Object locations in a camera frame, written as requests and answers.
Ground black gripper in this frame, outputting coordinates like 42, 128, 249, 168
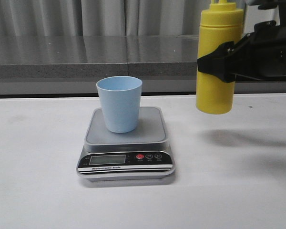
197, 0, 286, 83

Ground yellow squeeze bottle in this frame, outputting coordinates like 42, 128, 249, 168
196, 0, 244, 115

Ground light blue plastic cup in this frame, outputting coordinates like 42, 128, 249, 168
96, 76, 143, 133

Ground digital kitchen scale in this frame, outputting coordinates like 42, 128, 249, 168
76, 106, 175, 181

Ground grey stone counter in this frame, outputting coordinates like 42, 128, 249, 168
0, 33, 286, 96

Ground grey curtain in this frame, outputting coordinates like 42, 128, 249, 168
0, 0, 286, 38

